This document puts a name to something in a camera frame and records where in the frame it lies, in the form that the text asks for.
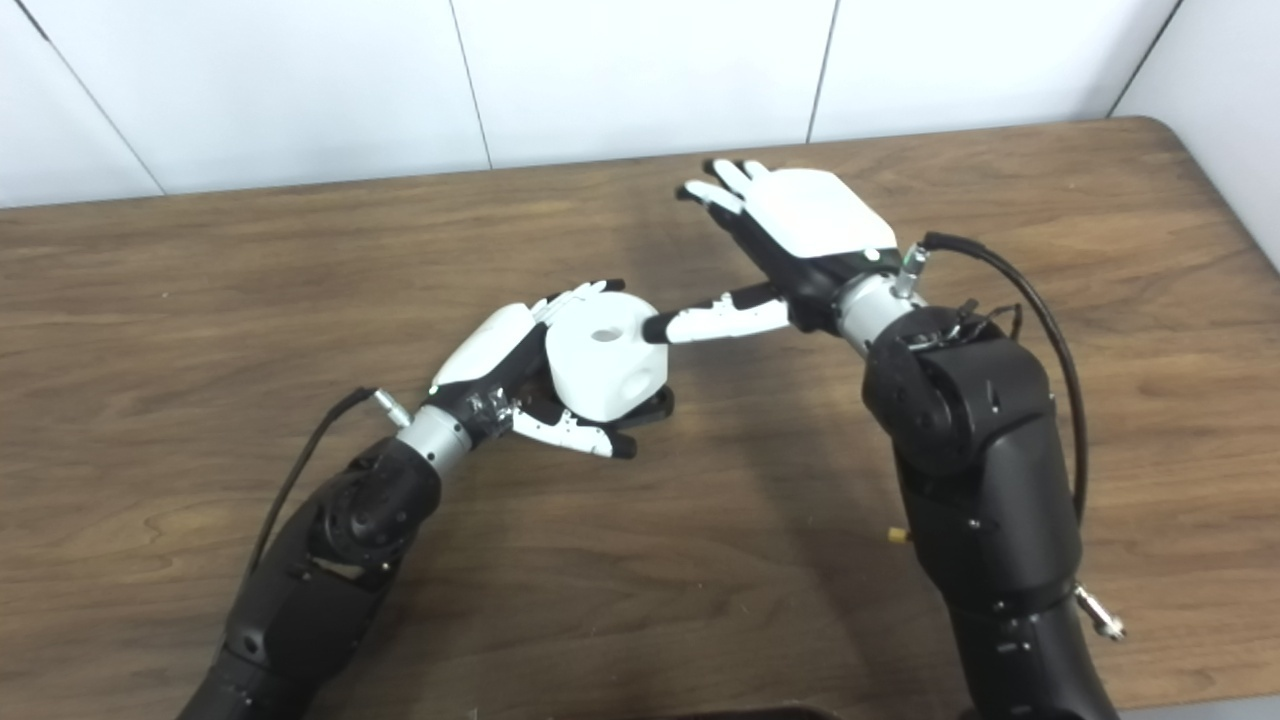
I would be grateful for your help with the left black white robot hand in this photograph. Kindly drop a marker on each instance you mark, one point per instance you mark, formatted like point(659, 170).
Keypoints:
point(485, 345)

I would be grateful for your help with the black plastic holder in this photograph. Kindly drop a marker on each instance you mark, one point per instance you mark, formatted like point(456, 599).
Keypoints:
point(655, 404)

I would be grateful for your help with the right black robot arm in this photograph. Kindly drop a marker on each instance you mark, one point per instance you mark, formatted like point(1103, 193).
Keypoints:
point(980, 470)

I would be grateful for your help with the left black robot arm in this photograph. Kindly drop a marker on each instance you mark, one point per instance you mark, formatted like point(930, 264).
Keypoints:
point(330, 560)

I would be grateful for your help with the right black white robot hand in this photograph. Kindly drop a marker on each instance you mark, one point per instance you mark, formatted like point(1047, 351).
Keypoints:
point(815, 215)

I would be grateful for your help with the round white plastic piece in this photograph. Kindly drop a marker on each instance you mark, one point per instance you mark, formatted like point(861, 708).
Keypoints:
point(600, 370)

